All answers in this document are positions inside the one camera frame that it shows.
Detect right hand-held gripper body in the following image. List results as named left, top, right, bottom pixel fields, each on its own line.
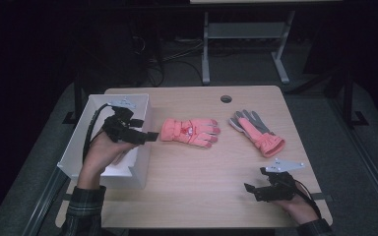
left=253, top=158, right=306, bottom=203

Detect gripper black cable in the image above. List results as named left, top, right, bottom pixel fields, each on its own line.
left=82, top=102, right=114, bottom=165
left=288, top=178, right=323, bottom=220

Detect person's left hand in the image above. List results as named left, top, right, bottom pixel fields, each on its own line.
left=77, top=129, right=139, bottom=190

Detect floor cables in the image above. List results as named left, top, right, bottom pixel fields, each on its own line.
left=132, top=33, right=205, bottom=89

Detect coral ski glove with print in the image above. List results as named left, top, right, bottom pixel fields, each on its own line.
left=159, top=117, right=221, bottom=149

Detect white storage box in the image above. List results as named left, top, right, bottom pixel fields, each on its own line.
left=56, top=93, right=156, bottom=190

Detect grey metal stand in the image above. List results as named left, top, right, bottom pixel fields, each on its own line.
left=201, top=9, right=296, bottom=87

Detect person's right hand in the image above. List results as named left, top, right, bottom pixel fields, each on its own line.
left=270, top=193, right=321, bottom=227

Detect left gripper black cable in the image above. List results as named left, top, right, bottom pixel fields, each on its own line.
left=82, top=102, right=114, bottom=165

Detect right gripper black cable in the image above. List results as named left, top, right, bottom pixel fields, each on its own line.
left=288, top=178, right=323, bottom=220

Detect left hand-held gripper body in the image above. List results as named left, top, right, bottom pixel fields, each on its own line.
left=101, top=96, right=149, bottom=147

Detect black stand leg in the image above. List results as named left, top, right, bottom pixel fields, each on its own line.
left=341, top=67, right=370, bottom=128
left=62, top=73, right=84, bottom=125

